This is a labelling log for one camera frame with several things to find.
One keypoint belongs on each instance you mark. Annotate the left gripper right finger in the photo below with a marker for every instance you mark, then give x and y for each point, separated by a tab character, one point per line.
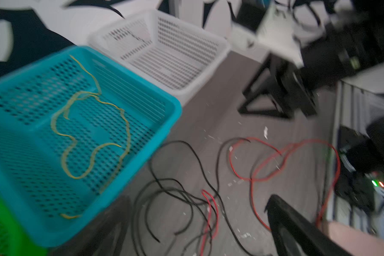
293	234

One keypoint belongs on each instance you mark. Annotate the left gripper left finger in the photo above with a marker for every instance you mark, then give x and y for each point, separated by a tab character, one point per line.
105	234

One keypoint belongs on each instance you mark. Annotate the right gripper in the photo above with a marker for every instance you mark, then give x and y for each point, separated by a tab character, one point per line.
277	90

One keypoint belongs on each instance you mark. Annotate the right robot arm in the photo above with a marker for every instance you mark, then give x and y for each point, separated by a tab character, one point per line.
305	54

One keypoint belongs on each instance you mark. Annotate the pink case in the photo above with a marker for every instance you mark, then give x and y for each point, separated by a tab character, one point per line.
354	241

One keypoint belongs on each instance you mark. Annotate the white plastic basket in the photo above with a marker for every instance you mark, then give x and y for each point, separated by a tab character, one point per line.
178	57

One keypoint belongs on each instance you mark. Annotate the green plastic basket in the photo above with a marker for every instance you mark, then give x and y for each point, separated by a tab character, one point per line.
13	239

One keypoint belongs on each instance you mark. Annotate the teal plastic basket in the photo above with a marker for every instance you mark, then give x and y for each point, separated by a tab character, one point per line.
75	127

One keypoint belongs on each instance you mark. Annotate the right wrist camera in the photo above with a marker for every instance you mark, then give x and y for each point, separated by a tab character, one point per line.
273	35

